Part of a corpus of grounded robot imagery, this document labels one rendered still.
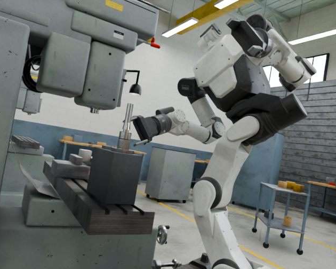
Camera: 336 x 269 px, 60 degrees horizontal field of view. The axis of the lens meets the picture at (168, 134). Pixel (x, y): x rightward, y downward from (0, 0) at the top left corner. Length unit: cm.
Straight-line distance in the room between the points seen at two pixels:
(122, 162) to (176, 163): 504
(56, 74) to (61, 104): 671
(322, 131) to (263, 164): 268
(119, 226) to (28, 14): 98
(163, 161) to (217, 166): 464
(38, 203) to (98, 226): 47
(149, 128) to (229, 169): 39
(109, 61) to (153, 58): 767
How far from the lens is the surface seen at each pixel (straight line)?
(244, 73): 131
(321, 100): 959
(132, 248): 162
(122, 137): 111
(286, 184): 482
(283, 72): 120
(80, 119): 823
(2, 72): 131
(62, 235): 148
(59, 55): 145
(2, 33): 133
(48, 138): 809
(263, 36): 101
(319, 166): 925
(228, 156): 129
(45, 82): 142
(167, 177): 601
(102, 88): 149
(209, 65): 137
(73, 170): 154
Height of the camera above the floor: 117
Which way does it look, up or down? 2 degrees up
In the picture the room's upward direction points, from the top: 10 degrees clockwise
